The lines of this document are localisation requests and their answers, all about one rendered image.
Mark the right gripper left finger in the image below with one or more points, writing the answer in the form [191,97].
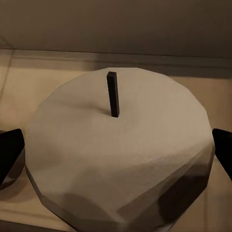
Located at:
[11,145]

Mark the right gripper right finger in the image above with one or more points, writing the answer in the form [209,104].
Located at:
[223,144]

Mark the pillar candle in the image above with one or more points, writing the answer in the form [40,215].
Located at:
[119,150]
[15,170]

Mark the cabinet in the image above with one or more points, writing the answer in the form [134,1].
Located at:
[47,43]

